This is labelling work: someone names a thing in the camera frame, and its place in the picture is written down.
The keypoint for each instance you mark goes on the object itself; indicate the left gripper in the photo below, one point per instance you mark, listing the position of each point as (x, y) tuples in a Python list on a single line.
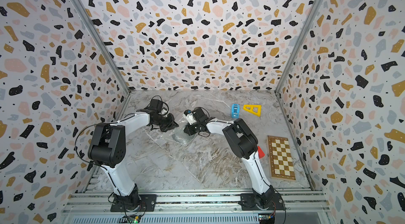
[(172, 124)]

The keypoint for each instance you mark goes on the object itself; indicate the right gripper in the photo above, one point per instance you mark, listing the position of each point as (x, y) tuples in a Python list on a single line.
[(189, 132)]

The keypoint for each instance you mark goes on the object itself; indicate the blue floral dinner plate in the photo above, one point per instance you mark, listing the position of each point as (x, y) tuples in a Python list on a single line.
[(182, 138)]

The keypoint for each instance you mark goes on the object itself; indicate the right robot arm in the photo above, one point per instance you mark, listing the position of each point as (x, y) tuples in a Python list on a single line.
[(243, 143)]

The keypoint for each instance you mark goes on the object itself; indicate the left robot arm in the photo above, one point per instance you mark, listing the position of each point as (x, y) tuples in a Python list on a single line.
[(108, 146)]

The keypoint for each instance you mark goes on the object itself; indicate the blue toy car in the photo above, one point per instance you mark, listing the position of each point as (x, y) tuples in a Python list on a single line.
[(235, 110)]

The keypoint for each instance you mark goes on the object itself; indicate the yellow triangular plastic piece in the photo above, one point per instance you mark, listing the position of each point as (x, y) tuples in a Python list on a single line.
[(253, 109)]

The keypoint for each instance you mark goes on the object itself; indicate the red plastic piece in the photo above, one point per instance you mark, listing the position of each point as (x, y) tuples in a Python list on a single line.
[(261, 153)]

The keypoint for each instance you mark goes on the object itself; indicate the wooden chessboard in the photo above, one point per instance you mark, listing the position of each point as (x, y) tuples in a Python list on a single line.
[(281, 162)]

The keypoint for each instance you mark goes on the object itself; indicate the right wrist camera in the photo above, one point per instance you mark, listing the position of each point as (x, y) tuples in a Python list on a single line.
[(189, 116)]

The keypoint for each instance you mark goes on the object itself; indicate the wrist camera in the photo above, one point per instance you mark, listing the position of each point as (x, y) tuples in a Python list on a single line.
[(189, 116), (158, 106)]

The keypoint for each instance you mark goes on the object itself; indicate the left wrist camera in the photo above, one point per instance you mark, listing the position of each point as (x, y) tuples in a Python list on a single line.
[(158, 106)]

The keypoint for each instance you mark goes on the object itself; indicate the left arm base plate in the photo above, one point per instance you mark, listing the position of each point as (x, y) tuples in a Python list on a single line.
[(134, 203)]

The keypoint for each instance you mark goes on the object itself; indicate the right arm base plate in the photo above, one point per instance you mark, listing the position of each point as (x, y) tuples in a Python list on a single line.
[(253, 201)]

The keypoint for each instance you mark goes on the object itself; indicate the aluminium mounting rail frame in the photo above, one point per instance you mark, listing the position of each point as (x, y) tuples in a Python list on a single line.
[(207, 206)]

